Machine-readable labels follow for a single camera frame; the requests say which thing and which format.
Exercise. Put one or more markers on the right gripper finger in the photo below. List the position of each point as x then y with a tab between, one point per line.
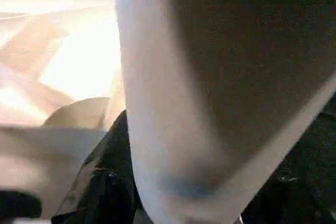
107	182

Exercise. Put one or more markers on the white plastic table top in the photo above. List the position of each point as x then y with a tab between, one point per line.
52	66

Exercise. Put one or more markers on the white plastic table leg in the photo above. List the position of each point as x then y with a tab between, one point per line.
210	87

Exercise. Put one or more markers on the black plastic mat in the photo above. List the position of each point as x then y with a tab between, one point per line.
304	182

